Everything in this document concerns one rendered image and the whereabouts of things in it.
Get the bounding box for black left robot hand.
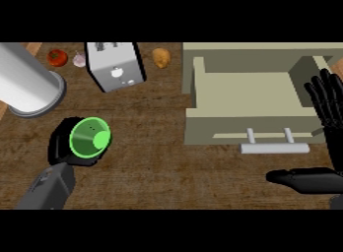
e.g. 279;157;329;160
45;116;107;167

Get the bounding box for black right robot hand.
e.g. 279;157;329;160
264;68;343;195

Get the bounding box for green cup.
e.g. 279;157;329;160
67;116;113;159

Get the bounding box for beige open drawer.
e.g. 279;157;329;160
183;56;332;146

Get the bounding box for white cylindrical appliance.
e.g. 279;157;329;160
0;42;67;118

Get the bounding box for white garlic bulb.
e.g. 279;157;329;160
70;50;86;68

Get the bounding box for silver toaster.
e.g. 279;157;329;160
84;42;147;94

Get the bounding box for red tomato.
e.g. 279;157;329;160
45;48;69;68

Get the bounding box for beige cabinet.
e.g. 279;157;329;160
180;42;343;108

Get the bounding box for brown potato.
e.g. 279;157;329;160
150;47;172;70

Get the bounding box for grey drawer handle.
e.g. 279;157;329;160
239;127;310;155

